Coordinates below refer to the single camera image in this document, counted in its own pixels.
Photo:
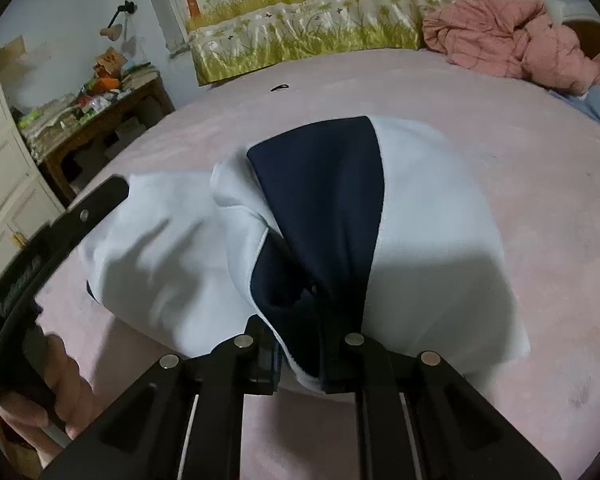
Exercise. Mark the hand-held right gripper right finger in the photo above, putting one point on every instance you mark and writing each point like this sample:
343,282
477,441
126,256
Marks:
337,365

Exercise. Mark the white and navy varsity jacket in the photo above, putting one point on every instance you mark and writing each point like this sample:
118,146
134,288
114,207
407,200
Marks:
430,260

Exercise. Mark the stack of papers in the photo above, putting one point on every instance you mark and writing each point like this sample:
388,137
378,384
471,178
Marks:
47,117

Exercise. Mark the tree print curtain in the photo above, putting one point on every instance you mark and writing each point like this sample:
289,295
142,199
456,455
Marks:
330,20

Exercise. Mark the wooden desk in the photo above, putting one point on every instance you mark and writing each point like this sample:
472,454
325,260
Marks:
107,112

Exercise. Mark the cardboard piece on wall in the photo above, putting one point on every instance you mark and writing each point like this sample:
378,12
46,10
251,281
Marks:
7,52

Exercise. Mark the white and brown bed headboard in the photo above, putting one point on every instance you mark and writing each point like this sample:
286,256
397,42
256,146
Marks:
590,35

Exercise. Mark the stack of books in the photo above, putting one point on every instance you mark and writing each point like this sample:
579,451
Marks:
140,74

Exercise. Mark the light blue cloth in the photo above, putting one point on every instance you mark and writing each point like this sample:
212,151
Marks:
597,110

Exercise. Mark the person's left hand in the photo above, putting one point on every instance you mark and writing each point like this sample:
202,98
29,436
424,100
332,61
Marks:
72,400

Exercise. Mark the white cabinet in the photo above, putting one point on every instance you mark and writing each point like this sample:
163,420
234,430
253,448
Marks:
10,180

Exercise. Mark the orange plush toy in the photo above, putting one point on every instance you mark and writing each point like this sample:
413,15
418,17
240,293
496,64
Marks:
106,72

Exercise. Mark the white window frame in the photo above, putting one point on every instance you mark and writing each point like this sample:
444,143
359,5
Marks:
162,5

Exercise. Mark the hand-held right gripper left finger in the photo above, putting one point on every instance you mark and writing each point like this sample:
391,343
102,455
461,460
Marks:
265,365

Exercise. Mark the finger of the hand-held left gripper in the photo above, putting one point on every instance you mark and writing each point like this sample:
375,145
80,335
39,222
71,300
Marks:
97,205

